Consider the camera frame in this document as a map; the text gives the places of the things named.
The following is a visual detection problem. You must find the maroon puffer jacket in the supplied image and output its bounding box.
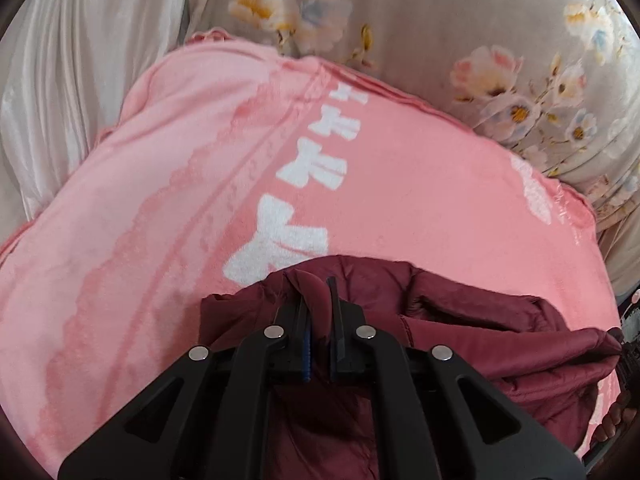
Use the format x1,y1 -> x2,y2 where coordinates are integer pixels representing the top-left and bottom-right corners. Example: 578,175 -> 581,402
198,256 -> 620,479

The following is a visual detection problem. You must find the person's right hand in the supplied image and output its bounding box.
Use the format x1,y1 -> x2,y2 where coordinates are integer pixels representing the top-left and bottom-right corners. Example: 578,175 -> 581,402
590,391 -> 638,446

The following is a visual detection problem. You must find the pink patterned blanket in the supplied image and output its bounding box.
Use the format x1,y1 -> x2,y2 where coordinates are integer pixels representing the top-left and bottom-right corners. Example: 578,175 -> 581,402
1,30 -> 617,474

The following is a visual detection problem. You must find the grey floral bed sheet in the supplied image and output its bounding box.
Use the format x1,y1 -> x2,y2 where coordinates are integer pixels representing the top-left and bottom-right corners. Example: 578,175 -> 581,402
184,0 -> 640,221

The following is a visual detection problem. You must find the white satin curtain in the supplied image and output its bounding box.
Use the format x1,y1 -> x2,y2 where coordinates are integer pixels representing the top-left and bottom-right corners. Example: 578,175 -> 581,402
1,0 -> 186,238

